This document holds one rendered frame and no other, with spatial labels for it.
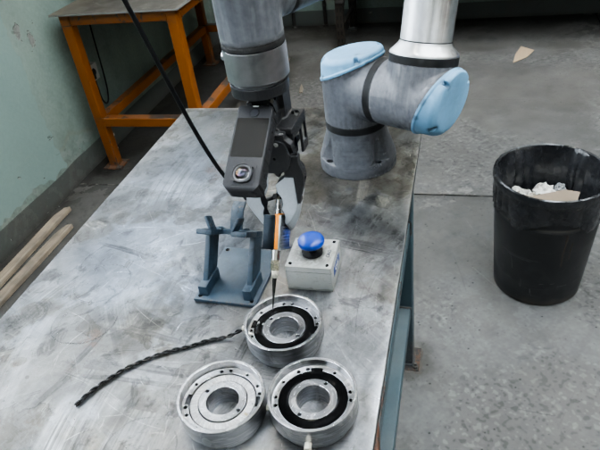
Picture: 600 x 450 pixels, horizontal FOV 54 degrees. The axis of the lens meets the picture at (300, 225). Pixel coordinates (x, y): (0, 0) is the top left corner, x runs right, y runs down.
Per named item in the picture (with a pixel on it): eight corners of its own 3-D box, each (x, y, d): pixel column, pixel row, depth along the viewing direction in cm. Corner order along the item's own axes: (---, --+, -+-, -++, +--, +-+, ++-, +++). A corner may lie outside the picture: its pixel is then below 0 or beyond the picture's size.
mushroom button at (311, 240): (323, 271, 87) (320, 245, 84) (297, 270, 88) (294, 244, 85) (329, 254, 90) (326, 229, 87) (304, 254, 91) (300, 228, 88)
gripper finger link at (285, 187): (319, 209, 83) (304, 153, 78) (308, 234, 79) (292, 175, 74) (298, 210, 85) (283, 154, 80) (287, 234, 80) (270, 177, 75)
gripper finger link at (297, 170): (313, 197, 77) (298, 137, 72) (310, 204, 76) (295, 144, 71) (280, 198, 79) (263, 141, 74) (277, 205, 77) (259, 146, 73)
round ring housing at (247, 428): (173, 452, 68) (164, 430, 65) (197, 379, 76) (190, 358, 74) (261, 456, 66) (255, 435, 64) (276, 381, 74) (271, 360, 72)
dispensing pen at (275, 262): (257, 311, 79) (263, 187, 78) (268, 306, 83) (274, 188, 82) (272, 312, 78) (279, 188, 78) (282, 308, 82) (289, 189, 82)
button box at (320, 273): (334, 292, 87) (330, 267, 84) (287, 288, 89) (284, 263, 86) (343, 257, 93) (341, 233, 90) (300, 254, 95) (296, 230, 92)
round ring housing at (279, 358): (331, 318, 83) (329, 296, 80) (315, 376, 74) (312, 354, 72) (261, 312, 85) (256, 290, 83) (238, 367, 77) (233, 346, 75)
